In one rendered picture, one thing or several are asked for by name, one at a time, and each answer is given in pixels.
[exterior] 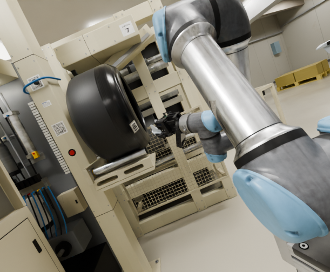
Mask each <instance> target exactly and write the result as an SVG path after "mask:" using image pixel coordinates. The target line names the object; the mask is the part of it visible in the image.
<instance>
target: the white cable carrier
mask: <svg viewBox="0 0 330 272"><path fill-rule="evenodd" d="M28 105H29V107H30V108H31V110H32V113H33V115H35V118H36V120H38V121H37V122H38V124H39V125H40V128H41V129H42V130H43V132H44V135H45V137H46V139H47V140H48V139H49V140H48V142H49V144H50V146H51V147H52V146H53V147H52V149H53V151H55V152H54V154H55V156H57V158H59V159H58V161H59V160H61V161H59V163H60V165H61V167H62V168H63V169H65V170H64V172H65V174H68V173H70V172H71V171H70V169H69V167H68V165H67V163H66V161H65V159H64V158H63V156H62V154H61V152H60V150H59V148H58V146H57V144H56V142H55V141H54V139H53V137H52V135H51V133H50V131H49V129H48V127H47V125H46V123H45V122H44V120H43V118H42V116H41V114H40V112H39V110H38V108H37V106H36V105H35V103H34V102H33V101H32V102H30V103H28ZM54 148H55V149H54ZM60 154H61V155H60Z"/></svg>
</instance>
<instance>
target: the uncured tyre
mask: <svg viewBox="0 0 330 272"><path fill-rule="evenodd" d="M66 105H67V108H68V112H69V115H70V117H71V120H72V122H73V124H74V126H75V128H76V130H77V132H78V133H79V135H80V137H81V138H82V139H83V141H84V142H85V143H86V145H87V146H88V147H89V148H90V150H91V151H93V152H94V153H95V154H96V155H98V156H99V157H101V158H103V159H106V160H108V161H113V160H116V159H118V158H120V157H123V156H125V155H127V154H129V153H132V152H134V151H136V150H138V149H141V148H143V147H147V145H148V143H149V141H150V137H149V133H148V130H147V126H146V123H145V120H144V117H143V115H142V112H141V110H140V108H139V106H138V104H137V101H136V99H135V97H134V95H133V93H132V91H131V89H130V87H129V86H128V84H127V82H126V80H125V79H124V77H123V76H122V74H121V73H120V72H119V70H118V69H117V68H116V67H114V66H112V65H109V64H102V65H99V66H96V67H94V68H92V69H90V70H88V71H85V72H83V73H81V74H79V75H76V76H74V77H73V78H72V79H71V80H70V81H69V83H68V87H67V90H66ZM134 120H135V122H136V123H137V125H138V127H139V130H138V131H137V132H136V133H134V132H133V130H132V128H131V126H130V123H132V122H133V121H134Z"/></svg>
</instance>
